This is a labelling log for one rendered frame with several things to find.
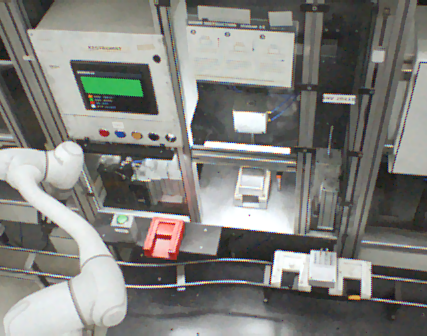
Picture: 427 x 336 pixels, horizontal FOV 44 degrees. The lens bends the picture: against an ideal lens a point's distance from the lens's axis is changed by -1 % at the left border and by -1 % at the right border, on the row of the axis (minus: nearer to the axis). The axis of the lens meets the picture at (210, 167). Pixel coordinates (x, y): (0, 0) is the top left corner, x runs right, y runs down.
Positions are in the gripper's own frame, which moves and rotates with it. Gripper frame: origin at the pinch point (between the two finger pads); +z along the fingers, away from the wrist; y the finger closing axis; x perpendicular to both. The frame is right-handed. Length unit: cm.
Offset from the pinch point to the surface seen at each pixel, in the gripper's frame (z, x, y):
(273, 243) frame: 0, -27, -101
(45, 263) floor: 104, -78, -8
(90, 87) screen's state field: -64, -2, 0
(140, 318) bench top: 25, 10, -46
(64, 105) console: -50, -9, 6
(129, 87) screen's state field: -71, 2, -11
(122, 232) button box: -4.1, -5.4, -28.3
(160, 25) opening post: -94, 5, -12
